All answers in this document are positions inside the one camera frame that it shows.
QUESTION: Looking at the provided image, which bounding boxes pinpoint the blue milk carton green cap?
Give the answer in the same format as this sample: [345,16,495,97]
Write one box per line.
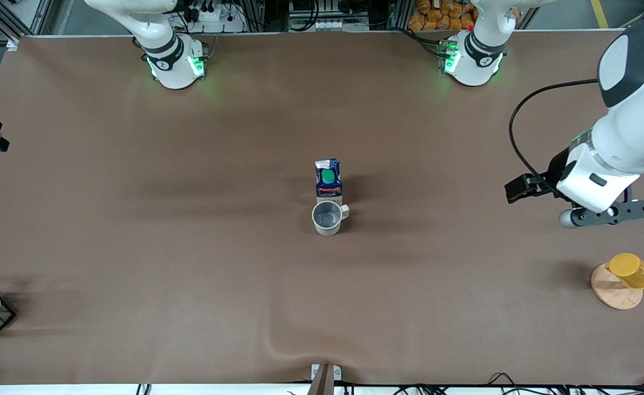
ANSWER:
[314,158,344,205]

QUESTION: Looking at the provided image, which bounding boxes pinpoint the cream ceramic mug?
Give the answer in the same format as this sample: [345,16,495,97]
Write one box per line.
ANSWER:
[311,200,351,237]

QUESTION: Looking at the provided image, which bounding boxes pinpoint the yellow plastic cup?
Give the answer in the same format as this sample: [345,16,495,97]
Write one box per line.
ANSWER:
[605,252,644,291]

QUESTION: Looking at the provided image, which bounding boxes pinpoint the round wooden cup stand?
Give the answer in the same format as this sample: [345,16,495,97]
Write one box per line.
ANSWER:
[590,262,644,312]

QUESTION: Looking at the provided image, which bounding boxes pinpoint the orange snack packets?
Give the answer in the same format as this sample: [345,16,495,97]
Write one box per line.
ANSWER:
[408,0,479,32]

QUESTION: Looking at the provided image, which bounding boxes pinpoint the white power strip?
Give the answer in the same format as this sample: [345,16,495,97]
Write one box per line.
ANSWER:
[187,4,247,34]

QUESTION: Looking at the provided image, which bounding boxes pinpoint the grey metal table bracket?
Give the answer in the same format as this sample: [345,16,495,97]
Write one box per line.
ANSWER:
[310,363,343,382]

